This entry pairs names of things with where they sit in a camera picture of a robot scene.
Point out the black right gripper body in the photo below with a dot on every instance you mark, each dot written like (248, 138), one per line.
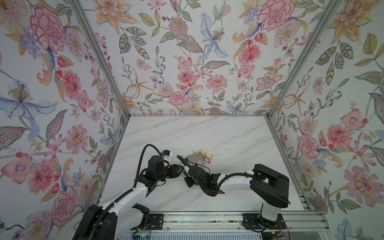
(189, 182)

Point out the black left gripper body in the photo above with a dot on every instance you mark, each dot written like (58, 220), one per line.
(163, 175)

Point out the silver metal keyring with keys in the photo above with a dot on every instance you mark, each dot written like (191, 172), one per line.
(197, 158)

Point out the yellow plastic key tag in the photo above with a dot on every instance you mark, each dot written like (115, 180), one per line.
(206, 155)

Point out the red plastic key tag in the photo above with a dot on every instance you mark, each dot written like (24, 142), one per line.
(207, 159)

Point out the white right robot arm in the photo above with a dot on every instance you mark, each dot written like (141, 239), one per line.
(268, 184)

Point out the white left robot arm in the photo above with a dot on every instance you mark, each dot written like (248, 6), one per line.
(113, 219)

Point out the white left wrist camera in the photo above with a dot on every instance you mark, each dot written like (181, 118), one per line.
(167, 155)

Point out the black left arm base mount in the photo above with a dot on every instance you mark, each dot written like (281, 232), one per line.
(150, 222)

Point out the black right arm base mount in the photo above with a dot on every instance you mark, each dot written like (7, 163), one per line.
(254, 221)

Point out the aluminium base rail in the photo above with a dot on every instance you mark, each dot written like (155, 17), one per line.
(299, 221)

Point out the aluminium corner frame post right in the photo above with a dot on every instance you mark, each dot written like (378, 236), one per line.
(309, 47)

